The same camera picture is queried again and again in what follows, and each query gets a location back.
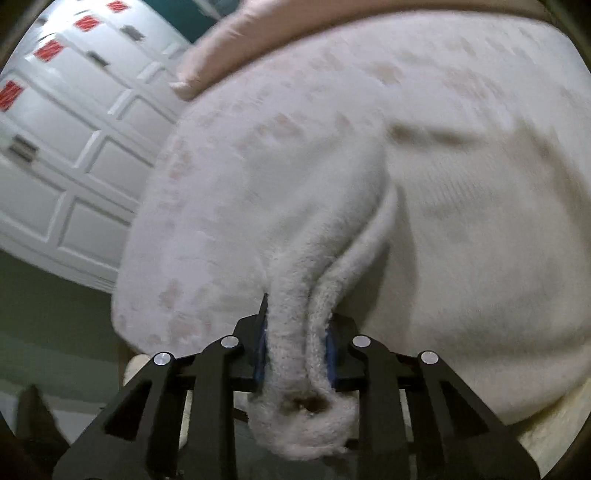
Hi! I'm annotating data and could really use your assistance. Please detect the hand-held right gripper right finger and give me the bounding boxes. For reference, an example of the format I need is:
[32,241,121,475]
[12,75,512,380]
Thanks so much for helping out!
[323,314,541,480]

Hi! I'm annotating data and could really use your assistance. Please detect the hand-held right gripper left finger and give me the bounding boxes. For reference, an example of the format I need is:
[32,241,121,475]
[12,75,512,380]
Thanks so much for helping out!
[53,293,271,480]

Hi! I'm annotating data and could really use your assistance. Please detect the white panelled wardrobe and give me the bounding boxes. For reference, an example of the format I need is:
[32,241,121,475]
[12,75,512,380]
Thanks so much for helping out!
[0,0,195,294]

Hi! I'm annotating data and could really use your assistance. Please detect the pink duvet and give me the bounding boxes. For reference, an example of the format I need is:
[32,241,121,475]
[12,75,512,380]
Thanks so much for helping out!
[171,0,555,102]

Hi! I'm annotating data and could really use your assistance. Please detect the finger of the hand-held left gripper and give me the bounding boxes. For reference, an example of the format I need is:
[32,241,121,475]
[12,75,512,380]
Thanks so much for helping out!
[14,384,71,467]

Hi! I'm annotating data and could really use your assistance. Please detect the cream knit sweater black hearts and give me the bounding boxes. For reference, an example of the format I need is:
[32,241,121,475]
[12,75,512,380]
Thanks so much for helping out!
[247,111,591,462]

